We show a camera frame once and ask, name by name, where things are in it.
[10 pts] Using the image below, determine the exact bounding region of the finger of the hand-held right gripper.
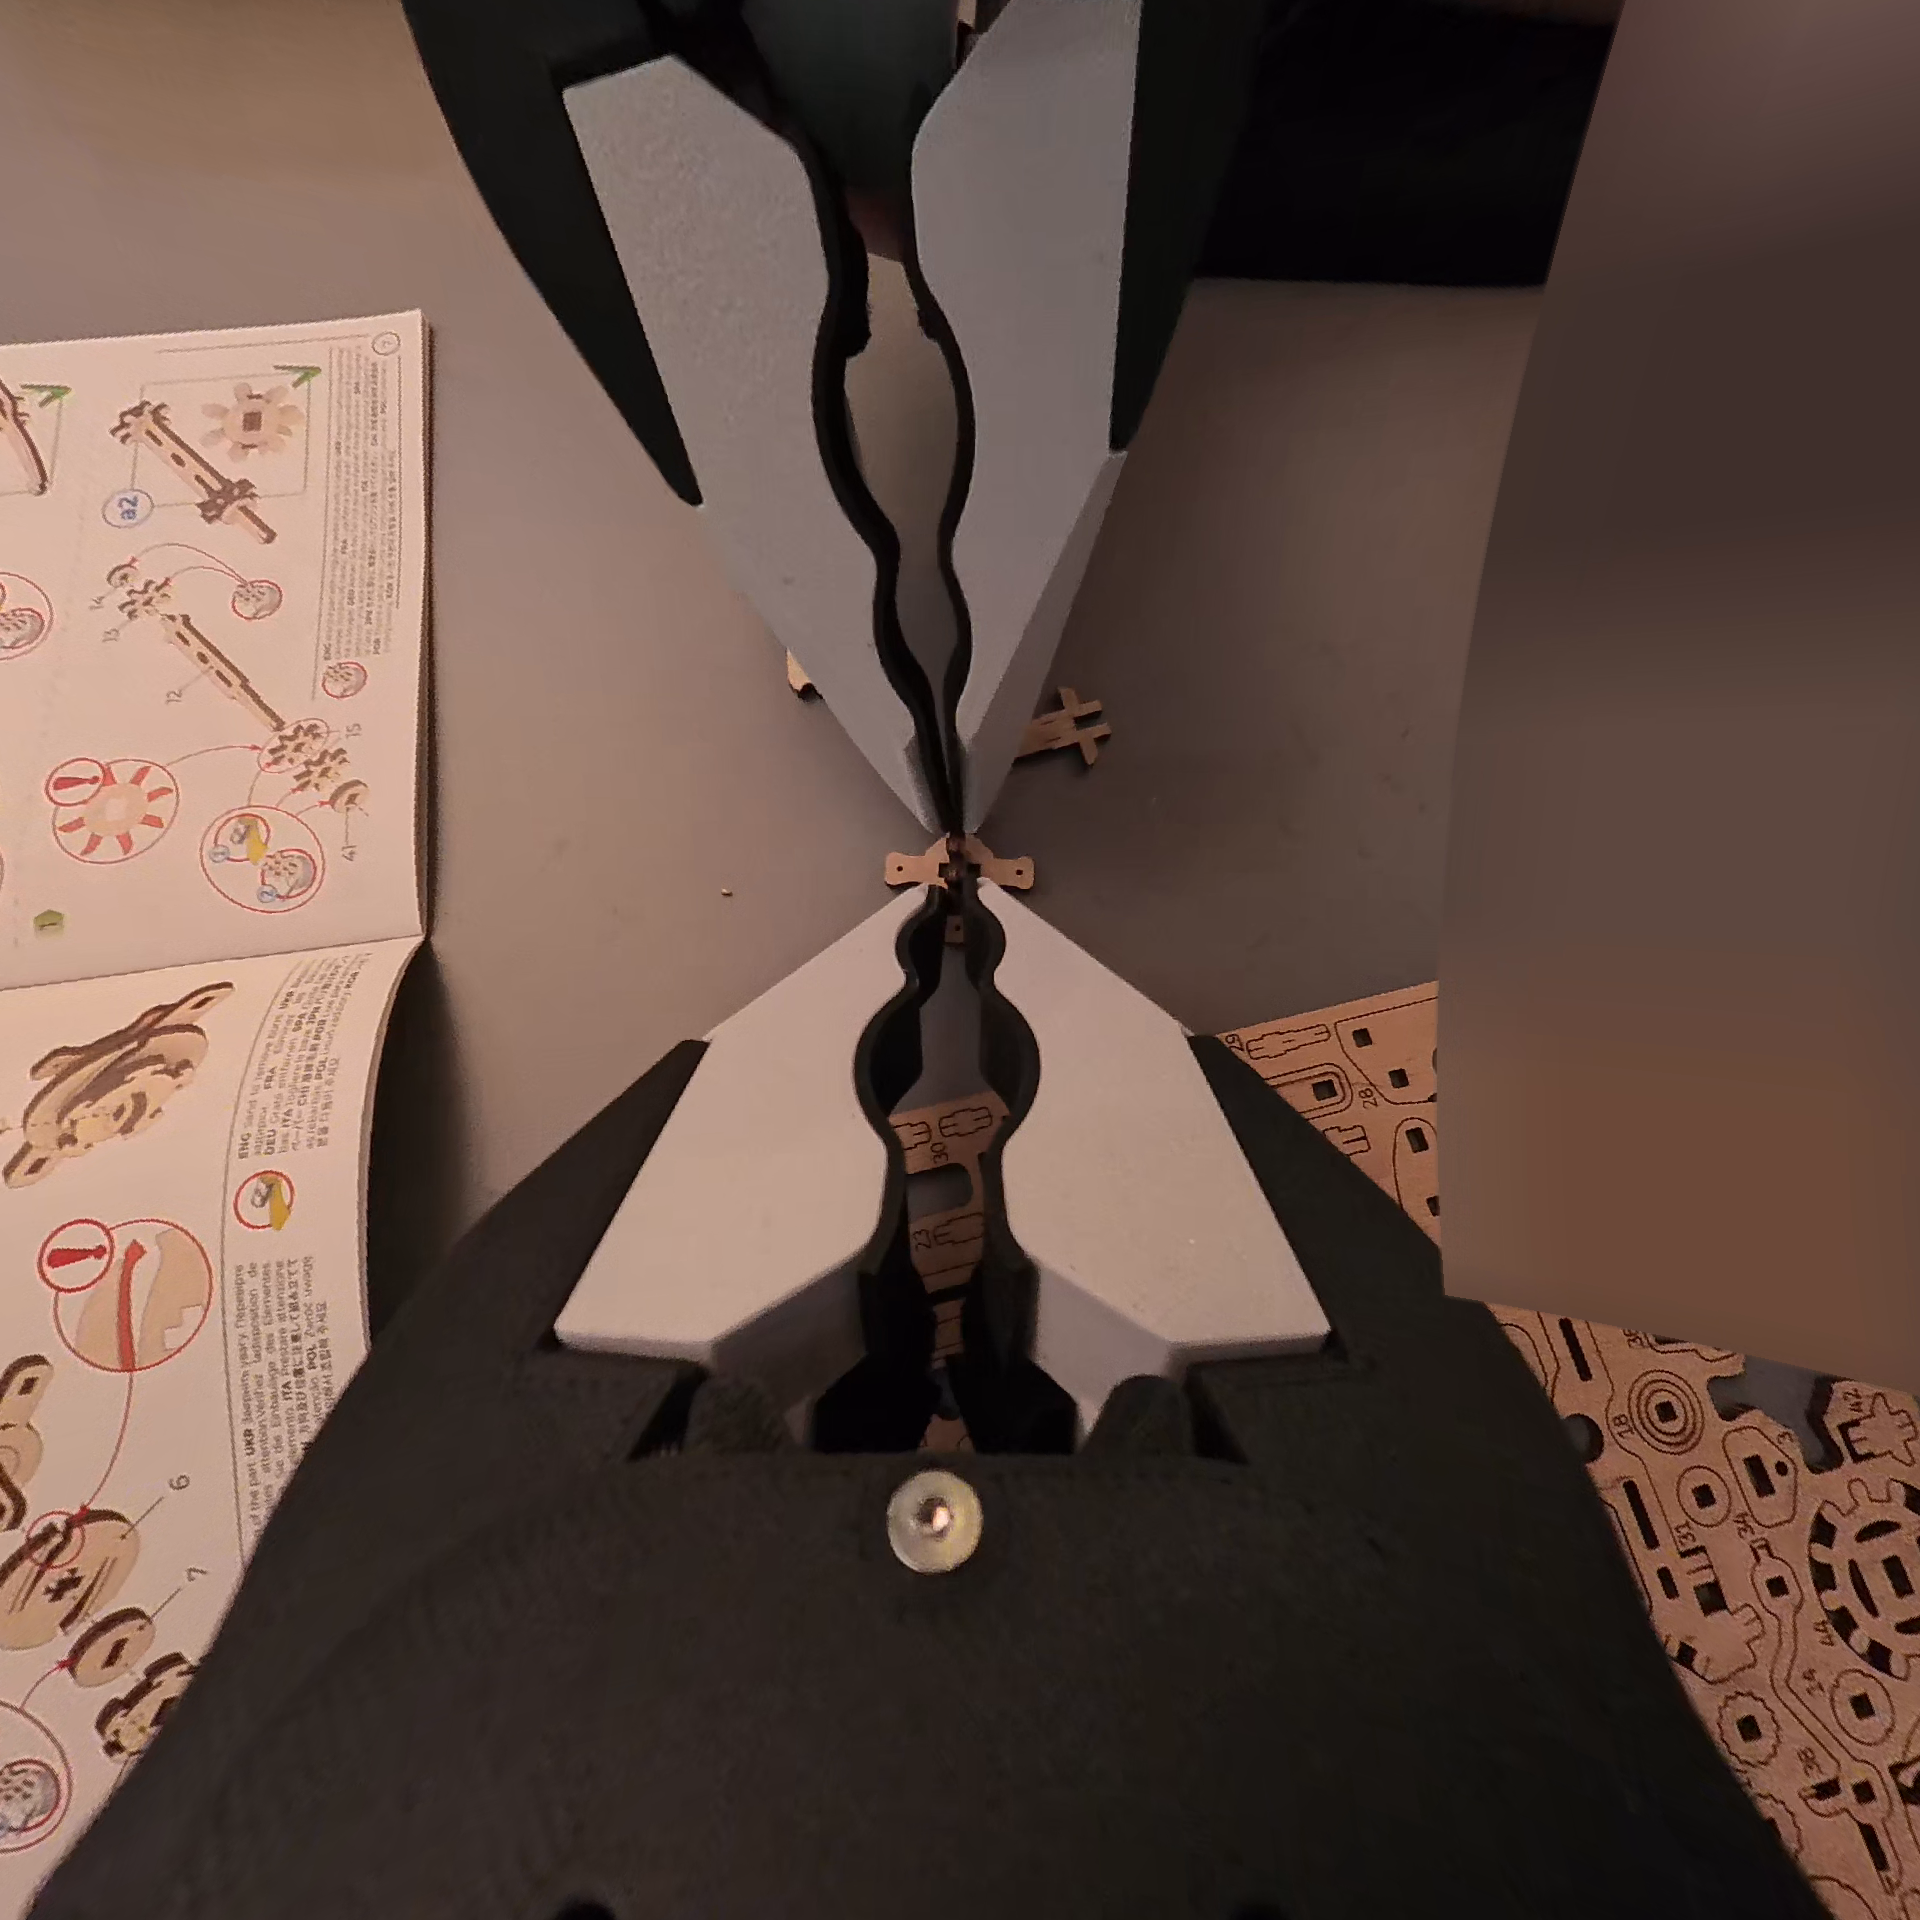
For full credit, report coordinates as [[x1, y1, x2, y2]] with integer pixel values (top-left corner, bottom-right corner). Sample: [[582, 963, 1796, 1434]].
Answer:
[[561, 48, 953, 840], [903, 0, 1135, 840]]

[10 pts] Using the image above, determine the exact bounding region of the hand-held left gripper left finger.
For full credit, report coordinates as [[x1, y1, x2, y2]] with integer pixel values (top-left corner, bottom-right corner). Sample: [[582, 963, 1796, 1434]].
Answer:
[[550, 883, 924, 1444]]

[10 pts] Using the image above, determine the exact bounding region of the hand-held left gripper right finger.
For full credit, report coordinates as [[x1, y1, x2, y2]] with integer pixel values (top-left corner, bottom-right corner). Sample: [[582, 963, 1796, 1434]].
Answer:
[[964, 880, 1333, 1452]]

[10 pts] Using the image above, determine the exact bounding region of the notched wooden bar part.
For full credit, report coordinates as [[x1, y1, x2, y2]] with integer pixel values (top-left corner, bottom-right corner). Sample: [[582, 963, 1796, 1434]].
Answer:
[[881, 840, 1039, 941]]

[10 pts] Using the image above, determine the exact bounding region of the cross-shaped wooden part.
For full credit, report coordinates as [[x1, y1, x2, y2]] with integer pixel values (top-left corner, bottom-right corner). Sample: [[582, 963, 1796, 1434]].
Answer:
[[1017, 688, 1119, 778]]

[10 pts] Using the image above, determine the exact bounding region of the laser-cut wooden parts sheet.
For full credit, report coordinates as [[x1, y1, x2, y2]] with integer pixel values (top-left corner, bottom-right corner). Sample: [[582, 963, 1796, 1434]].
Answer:
[[884, 982, 1920, 1920]]

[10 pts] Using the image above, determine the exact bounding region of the illustrated instruction booklet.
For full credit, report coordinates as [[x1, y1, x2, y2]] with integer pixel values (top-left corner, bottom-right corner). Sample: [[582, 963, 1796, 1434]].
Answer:
[[0, 312, 436, 1853]]

